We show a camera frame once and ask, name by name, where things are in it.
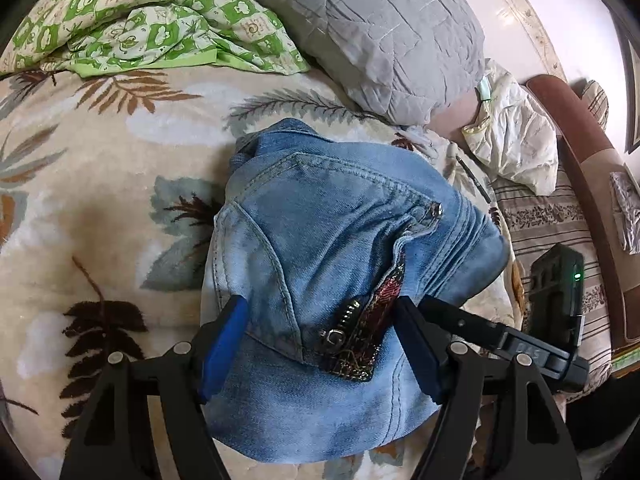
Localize blue denim jeans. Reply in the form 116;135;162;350
201;118;509;464

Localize striped beige mattress cover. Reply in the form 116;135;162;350
492;168;612;401

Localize white crumpled cloth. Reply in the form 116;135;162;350
461;58;559;196

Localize beige leaf pattern blanket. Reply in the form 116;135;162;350
1;67;506;479

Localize grey quilted pillow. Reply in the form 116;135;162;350
256;0;485;126

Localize green checkered quilt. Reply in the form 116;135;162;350
1;0;309;77

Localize brown wooden bed frame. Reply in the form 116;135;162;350
526;75;639;358

